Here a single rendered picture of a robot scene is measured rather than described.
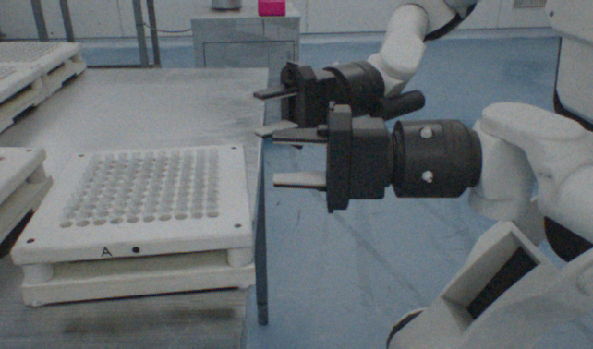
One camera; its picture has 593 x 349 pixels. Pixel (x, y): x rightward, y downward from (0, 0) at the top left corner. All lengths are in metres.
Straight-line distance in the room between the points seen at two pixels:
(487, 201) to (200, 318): 0.34
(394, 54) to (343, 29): 5.20
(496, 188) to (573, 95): 0.23
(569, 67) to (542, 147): 0.26
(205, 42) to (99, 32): 3.14
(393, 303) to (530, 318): 1.14
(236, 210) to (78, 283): 0.18
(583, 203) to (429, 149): 0.15
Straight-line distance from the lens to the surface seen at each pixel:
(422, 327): 0.90
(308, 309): 1.90
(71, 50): 1.46
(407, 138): 0.55
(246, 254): 0.57
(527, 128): 0.55
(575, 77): 0.77
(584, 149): 0.55
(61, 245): 0.58
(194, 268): 0.58
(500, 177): 0.59
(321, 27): 5.98
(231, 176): 0.67
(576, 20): 0.76
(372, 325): 1.86
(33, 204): 0.80
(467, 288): 0.90
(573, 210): 0.52
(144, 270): 0.59
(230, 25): 3.03
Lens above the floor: 1.26
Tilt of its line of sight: 27 degrees down
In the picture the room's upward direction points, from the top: straight up
